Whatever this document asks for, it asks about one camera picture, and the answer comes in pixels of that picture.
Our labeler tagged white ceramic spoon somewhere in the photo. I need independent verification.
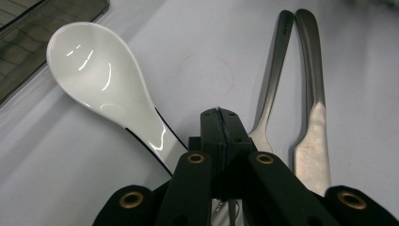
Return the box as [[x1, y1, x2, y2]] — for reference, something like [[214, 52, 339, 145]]
[[46, 21, 189, 175]]

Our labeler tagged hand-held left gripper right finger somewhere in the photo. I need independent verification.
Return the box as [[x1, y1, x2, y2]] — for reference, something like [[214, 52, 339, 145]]
[[220, 107, 255, 201]]

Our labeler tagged metal fork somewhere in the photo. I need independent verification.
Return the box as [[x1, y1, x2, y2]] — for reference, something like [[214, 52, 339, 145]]
[[215, 8, 295, 226]]

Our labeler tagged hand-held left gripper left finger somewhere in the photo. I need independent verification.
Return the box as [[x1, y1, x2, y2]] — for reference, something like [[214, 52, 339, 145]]
[[187, 107, 226, 200]]

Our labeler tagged smoky transparent plastic bin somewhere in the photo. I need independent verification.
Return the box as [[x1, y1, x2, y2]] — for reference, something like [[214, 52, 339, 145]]
[[0, 0, 111, 106]]

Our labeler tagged metal knife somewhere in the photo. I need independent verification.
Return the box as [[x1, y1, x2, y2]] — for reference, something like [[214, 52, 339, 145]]
[[292, 8, 332, 198]]

